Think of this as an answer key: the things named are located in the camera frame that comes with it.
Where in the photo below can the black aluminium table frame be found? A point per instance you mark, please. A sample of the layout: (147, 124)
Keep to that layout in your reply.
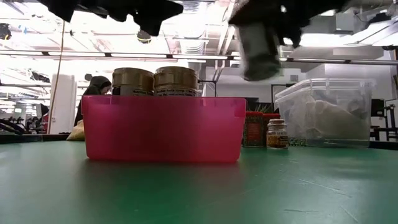
(31, 138)

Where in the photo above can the gold-lidded spice jar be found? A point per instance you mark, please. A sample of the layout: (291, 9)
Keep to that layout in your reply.
(259, 56)
(175, 79)
(132, 79)

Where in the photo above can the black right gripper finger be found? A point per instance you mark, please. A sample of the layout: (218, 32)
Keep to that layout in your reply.
(252, 14)
(295, 31)

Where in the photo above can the person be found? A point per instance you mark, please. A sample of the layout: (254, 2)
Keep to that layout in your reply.
(94, 88)

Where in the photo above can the pink plastic bin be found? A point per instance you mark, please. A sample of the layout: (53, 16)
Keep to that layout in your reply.
(161, 130)

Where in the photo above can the black overhead camera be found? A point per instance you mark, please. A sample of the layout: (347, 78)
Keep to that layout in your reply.
(144, 36)

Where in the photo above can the green table mat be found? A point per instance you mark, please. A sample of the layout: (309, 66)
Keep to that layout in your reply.
(199, 193)

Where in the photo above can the clear plastic storage container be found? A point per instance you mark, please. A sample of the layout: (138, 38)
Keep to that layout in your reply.
(370, 93)

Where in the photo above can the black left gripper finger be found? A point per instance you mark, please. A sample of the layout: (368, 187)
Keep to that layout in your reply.
(158, 15)

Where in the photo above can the overhead frame rail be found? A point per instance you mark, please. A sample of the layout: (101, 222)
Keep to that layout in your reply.
(169, 56)

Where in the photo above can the white building column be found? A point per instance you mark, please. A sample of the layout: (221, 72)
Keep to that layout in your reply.
(65, 105)

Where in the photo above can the grey cloth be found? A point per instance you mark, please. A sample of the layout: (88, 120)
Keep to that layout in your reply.
(335, 121)
(300, 118)

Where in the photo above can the small glass spice jar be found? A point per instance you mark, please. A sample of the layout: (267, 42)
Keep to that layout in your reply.
(276, 137)

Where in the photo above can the pale yellow cloth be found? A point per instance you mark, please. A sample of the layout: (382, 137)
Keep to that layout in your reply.
(77, 133)

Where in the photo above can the black equipment stand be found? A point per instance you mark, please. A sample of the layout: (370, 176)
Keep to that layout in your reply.
(377, 107)

